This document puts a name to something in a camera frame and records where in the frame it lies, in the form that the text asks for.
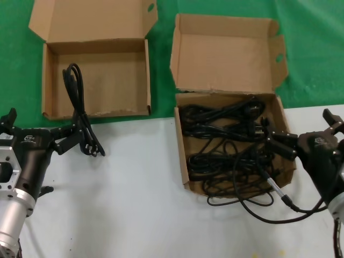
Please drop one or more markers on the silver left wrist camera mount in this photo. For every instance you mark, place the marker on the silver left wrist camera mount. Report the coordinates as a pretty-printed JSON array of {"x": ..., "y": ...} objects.
[{"x": 8, "y": 185}]

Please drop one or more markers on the cardboard box with torn lid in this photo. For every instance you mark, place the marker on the cardboard box with torn lid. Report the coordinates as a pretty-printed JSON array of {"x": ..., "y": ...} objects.
[{"x": 228, "y": 53}]

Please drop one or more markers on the cardboard box with slotted lid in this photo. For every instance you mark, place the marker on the cardboard box with slotted lid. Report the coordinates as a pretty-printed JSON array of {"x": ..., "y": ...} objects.
[{"x": 113, "y": 80}]

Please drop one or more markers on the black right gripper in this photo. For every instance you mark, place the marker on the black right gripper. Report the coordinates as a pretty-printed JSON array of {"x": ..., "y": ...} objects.
[{"x": 319, "y": 161}]

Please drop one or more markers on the green table cloth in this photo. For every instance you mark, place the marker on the green table cloth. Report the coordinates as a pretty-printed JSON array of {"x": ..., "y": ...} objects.
[{"x": 309, "y": 53}]

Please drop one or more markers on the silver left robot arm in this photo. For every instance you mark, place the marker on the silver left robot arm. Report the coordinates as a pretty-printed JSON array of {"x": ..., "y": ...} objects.
[{"x": 10, "y": 215}]

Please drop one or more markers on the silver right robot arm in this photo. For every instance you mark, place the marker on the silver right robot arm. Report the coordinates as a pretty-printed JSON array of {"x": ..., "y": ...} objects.
[{"x": 337, "y": 209}]

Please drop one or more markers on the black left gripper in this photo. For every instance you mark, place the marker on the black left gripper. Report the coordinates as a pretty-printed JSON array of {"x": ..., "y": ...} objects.
[{"x": 35, "y": 161}]

